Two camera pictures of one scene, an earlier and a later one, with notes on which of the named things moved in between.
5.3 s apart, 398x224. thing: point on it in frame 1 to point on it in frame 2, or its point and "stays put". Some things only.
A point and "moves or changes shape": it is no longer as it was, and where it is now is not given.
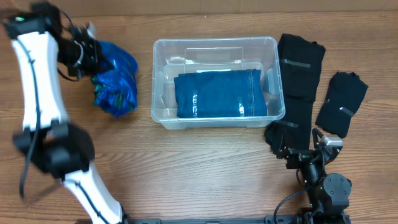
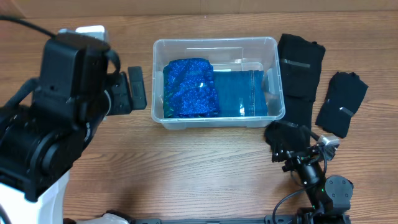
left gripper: (90, 53) to (137, 88)
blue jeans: (220, 94) stays put
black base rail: (263, 219) stays put
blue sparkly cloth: (115, 90) moves or changes shape
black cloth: (293, 130) stays put
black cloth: (301, 61) stays put
